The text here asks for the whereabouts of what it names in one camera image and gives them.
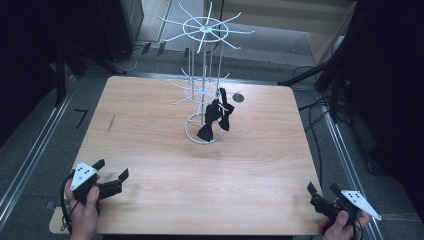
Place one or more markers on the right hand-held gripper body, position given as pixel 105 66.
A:
pixel 358 201

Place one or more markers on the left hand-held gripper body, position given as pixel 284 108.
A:
pixel 83 176

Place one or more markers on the black bow tie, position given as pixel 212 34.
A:
pixel 210 116
pixel 226 115

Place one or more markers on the person's right hand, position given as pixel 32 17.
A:
pixel 340 228

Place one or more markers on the person's left hand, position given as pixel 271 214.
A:
pixel 85 216

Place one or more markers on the black metal stand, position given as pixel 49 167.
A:
pixel 61 70
pixel 320 71

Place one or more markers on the round dark sticker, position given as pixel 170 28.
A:
pixel 238 97

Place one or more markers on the dark cabinet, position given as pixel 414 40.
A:
pixel 128 26

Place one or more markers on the wooden platform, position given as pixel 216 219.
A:
pixel 283 23

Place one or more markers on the aluminium floor rail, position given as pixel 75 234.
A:
pixel 346 166
pixel 30 160

